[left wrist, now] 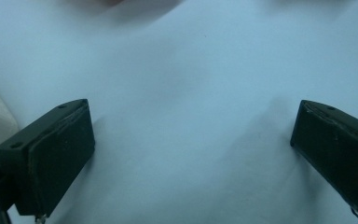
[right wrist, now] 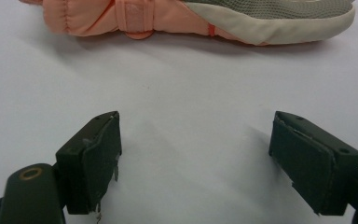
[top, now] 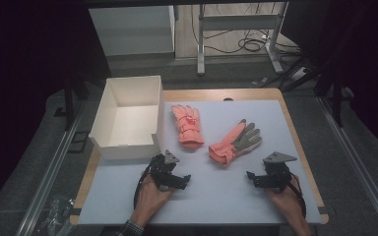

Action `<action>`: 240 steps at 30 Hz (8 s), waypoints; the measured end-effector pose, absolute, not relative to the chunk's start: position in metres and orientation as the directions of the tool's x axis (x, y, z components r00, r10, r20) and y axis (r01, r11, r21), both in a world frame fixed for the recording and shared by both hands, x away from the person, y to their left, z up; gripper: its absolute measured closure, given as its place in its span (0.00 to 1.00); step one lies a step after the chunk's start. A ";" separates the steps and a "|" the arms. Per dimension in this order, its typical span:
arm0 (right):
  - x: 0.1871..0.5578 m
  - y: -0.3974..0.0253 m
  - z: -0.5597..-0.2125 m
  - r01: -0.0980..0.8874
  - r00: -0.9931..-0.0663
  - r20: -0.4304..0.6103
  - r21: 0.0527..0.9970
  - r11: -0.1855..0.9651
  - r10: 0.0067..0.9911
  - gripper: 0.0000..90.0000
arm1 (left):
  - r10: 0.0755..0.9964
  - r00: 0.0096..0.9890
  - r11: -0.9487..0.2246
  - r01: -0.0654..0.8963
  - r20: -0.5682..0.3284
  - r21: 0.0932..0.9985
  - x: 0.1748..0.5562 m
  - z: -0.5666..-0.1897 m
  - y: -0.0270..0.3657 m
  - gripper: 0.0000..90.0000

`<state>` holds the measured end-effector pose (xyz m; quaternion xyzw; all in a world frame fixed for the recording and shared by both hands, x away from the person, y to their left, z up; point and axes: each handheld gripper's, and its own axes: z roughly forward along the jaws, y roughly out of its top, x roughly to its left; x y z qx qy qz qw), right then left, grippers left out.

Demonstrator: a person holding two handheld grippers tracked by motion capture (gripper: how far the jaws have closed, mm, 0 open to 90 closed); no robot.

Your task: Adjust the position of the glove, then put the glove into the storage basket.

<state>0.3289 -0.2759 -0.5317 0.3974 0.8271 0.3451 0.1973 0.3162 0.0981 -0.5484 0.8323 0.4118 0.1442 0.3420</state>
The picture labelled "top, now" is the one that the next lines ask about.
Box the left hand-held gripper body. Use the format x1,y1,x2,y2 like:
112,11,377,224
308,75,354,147
149,149,182,193

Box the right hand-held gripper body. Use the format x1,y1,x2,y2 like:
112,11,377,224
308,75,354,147
258,150,298,194

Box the pink glove with grey palm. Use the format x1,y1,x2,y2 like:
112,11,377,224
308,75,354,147
208,118,264,166

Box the pink glove with red print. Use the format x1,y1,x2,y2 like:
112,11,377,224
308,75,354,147
170,104,206,150

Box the white box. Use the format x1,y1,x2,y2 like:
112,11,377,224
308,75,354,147
88,75,165,161

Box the person's right hand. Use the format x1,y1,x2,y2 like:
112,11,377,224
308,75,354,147
264,174,305,224

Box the person's left hand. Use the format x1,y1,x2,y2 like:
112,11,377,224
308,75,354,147
130,174,175,228

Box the pale blue table mat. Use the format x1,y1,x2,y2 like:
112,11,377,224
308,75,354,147
77,99,323,226

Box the black stand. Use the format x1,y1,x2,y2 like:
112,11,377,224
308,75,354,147
62,77,91,132
314,64,347,129

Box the white power strip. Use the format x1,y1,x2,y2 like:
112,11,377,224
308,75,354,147
289,66,310,82

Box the clear plastic bag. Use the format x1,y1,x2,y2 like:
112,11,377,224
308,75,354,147
34,195,77,236

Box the white cabinet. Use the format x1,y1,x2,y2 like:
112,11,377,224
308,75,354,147
88,4,176,57

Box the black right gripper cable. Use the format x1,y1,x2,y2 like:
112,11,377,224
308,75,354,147
286,173,307,219

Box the metal floor rail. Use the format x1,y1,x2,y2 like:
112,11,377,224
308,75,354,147
317,95,378,236
14,100,87,236

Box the black floor bracket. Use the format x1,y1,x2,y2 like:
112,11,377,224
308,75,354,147
66,130,91,154

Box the black floor cables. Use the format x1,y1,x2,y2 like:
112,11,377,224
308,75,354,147
190,2,301,55

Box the grey metal desk frame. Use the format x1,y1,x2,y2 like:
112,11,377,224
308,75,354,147
196,1,290,77

